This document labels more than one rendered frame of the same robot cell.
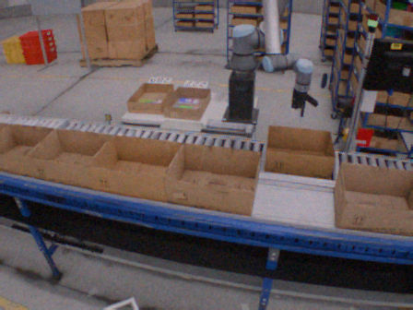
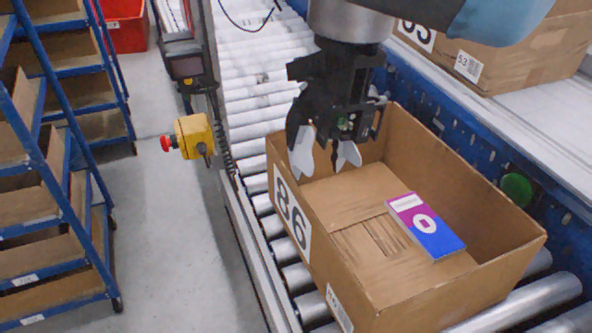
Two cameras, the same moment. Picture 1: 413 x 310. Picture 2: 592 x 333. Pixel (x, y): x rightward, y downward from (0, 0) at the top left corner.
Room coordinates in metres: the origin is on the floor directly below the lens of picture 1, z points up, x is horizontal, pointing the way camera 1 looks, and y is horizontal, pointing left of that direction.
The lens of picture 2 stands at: (2.01, -0.29, 1.36)
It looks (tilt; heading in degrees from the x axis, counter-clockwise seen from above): 42 degrees down; 233
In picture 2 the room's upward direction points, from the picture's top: straight up
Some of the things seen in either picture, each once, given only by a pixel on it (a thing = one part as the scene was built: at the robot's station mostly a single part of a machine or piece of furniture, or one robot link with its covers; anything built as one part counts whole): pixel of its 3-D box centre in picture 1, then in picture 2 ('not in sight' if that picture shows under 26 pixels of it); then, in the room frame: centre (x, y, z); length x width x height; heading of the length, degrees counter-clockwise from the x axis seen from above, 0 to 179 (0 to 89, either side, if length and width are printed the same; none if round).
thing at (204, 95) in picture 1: (188, 102); not in sight; (2.39, 0.10, 0.80); 0.38 x 0.28 x 0.10; 165
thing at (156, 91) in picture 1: (151, 98); not in sight; (2.51, 0.40, 0.80); 0.38 x 0.28 x 0.10; 168
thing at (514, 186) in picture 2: not in sight; (514, 191); (1.34, -0.47, 0.81); 0.07 x 0.01 x 0.07; 75
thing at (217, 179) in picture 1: (215, 179); not in sight; (1.22, -0.05, 0.96); 0.39 x 0.29 x 0.17; 75
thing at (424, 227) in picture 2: not in sight; (422, 225); (1.51, -0.54, 0.76); 0.16 x 0.07 x 0.02; 77
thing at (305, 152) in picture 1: (298, 152); (380, 212); (1.61, -0.57, 0.83); 0.39 x 0.29 x 0.17; 77
